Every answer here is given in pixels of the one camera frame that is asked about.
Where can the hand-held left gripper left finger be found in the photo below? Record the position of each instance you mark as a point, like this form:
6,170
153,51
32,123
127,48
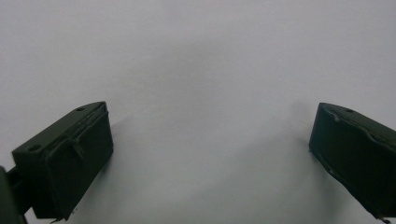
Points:
68,161

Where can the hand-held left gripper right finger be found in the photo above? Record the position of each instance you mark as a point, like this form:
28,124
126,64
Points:
355,152

